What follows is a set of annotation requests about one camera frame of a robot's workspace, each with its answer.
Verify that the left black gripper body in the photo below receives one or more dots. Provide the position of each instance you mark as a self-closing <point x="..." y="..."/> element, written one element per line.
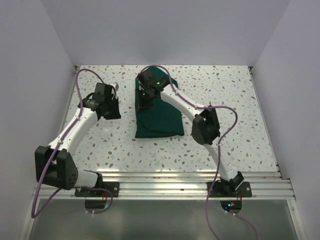
<point x="110" y="114"/>

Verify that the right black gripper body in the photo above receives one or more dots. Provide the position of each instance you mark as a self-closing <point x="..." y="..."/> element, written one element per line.
<point x="144" y="98"/>

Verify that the green surgical cloth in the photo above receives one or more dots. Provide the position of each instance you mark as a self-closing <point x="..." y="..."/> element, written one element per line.
<point x="162" y="120"/>

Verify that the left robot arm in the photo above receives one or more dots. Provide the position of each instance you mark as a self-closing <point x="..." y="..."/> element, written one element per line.
<point x="54" y="163"/>

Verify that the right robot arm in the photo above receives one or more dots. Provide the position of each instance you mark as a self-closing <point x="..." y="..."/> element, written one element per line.
<point x="205" y="127"/>

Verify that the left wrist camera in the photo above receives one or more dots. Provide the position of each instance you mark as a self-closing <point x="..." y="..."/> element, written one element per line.
<point x="115" y="87"/>

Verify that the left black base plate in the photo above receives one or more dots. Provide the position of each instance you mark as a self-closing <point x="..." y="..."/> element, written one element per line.
<point x="98" y="199"/>

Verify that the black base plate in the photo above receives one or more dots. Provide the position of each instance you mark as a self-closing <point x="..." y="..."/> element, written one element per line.
<point x="98" y="199"/>
<point x="232" y="199"/>

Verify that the aluminium rail frame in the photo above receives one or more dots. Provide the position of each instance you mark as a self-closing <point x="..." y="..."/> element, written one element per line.
<point x="163" y="181"/>

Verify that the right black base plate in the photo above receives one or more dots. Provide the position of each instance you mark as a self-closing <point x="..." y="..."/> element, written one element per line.
<point x="232" y="199"/>

